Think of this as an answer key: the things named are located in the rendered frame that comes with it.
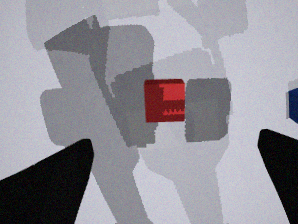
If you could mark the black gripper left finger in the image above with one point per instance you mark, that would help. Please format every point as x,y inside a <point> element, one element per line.
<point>49,192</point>

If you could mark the blue block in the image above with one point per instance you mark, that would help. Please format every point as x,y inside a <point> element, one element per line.
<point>293,105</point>

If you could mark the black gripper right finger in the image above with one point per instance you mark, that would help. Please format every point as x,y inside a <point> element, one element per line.
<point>280,156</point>

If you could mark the red block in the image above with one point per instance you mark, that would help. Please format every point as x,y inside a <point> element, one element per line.
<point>165,101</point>

